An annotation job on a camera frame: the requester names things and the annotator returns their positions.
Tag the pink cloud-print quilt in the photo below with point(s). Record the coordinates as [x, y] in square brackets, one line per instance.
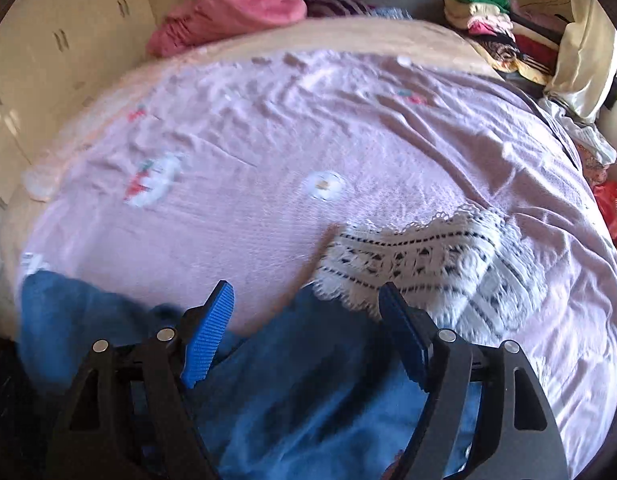
[298, 167]

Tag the blue denim pants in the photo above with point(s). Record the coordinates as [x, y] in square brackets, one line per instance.
[317, 393]

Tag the cream curtain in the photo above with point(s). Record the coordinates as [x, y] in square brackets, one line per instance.
[587, 61]

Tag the stack of folded clothes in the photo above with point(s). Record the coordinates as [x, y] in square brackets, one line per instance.
[512, 40]

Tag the red plastic bag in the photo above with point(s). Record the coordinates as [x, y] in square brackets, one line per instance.
[606, 198]

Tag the purple striped pillow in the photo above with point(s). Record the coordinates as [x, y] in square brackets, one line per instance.
[336, 8]

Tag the pink crumpled blanket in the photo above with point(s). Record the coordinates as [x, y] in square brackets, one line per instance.
[197, 22]

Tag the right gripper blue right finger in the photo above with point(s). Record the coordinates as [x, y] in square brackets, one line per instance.
[412, 332]

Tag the cream wardrobe with handles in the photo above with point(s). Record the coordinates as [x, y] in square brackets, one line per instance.
[55, 58]

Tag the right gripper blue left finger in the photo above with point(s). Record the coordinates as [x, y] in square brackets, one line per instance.
[202, 330]

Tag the peach floral bed sheet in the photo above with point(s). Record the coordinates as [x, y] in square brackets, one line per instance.
[423, 42]

